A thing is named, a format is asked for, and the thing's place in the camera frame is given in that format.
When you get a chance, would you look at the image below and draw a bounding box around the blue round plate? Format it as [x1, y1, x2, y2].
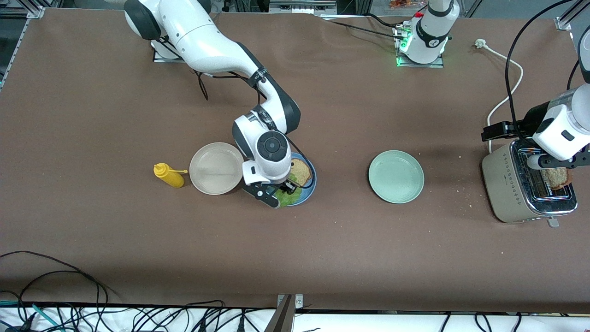
[277, 152, 318, 207]

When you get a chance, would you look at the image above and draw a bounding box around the green lettuce leaf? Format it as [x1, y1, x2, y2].
[274, 173, 305, 208]

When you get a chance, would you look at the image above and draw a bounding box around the aluminium profile post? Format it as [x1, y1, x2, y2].
[264, 293, 305, 332]

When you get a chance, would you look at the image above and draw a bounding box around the black base cable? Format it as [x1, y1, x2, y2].
[320, 13, 408, 41]

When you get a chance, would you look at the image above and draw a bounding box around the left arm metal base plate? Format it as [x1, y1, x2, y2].
[393, 23, 445, 69]

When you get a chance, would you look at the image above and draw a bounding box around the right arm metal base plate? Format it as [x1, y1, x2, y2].
[153, 44, 185, 64]

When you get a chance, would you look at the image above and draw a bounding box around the aluminium frame corner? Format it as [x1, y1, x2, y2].
[25, 0, 47, 19]
[555, 0, 590, 32]

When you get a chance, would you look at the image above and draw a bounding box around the mint green round plate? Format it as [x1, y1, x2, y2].
[368, 150, 425, 204]

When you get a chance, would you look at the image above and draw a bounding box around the yellow mustard squeeze bottle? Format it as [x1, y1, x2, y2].
[153, 163, 189, 189]

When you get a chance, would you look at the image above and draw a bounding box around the toasted bread slice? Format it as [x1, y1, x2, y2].
[542, 167, 573, 190]
[289, 158, 313, 186]

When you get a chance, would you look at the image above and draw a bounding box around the short black cable loop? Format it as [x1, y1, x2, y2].
[18, 271, 109, 323]

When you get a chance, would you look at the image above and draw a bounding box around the beige chrome toaster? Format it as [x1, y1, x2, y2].
[481, 136, 578, 228]

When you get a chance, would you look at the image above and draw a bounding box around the teal cable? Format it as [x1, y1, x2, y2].
[0, 301, 63, 332]

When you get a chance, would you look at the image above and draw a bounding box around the white toaster power cord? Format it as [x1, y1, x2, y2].
[475, 39, 525, 154]

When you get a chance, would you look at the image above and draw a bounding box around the long black cable loop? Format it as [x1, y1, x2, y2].
[0, 250, 111, 307]

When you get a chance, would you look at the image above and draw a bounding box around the beige round plate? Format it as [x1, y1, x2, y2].
[189, 142, 245, 196]

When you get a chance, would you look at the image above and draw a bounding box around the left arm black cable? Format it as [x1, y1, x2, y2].
[504, 0, 590, 139]

